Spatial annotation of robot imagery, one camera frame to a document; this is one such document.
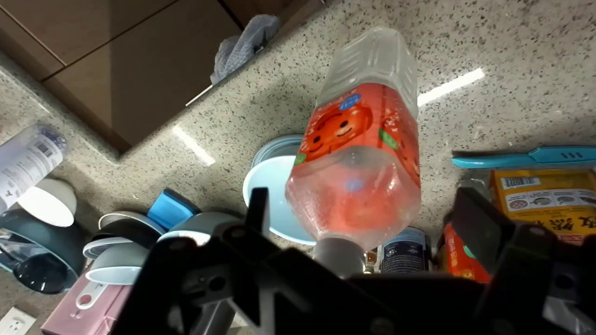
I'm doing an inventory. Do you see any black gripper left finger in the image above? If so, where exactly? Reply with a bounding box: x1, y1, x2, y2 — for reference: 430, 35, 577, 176
113, 184, 374, 335

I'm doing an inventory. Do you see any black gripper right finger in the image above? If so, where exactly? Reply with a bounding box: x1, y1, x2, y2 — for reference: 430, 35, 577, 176
445, 184, 596, 335

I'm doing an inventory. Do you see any orange label plastic bottle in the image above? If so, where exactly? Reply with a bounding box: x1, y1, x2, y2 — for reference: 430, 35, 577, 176
284, 26, 424, 277

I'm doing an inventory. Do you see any yellow label sauce bottle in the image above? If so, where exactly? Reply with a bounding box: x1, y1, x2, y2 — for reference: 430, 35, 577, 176
489, 167, 596, 247

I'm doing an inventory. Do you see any clear blue cap water bottle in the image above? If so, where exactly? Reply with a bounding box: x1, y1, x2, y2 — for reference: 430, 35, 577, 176
0, 122, 68, 216

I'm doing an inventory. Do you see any blue sponge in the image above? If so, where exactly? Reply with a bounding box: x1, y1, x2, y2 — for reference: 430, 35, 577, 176
145, 188, 201, 232

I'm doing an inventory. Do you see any small light blue bowl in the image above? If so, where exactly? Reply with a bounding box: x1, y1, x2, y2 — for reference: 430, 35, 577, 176
240, 154, 323, 247

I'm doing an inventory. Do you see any light blue plate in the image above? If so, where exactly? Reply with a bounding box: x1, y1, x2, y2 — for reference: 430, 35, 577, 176
249, 134, 307, 163

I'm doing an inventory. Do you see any dark teal bowl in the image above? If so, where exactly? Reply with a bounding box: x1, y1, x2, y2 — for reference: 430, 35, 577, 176
0, 202, 89, 296

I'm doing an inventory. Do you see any white bowl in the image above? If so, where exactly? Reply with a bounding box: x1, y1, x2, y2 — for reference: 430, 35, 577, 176
16, 176, 78, 229

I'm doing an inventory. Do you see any grey dish cloth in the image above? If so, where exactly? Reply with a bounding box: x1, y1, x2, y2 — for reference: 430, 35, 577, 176
208, 13, 282, 85

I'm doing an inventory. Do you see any teal handled utensil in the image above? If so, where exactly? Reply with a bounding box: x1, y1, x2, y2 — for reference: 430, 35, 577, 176
450, 145, 596, 171

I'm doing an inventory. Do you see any white wall outlet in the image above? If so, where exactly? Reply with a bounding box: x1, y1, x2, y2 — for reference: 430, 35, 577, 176
0, 305, 37, 335

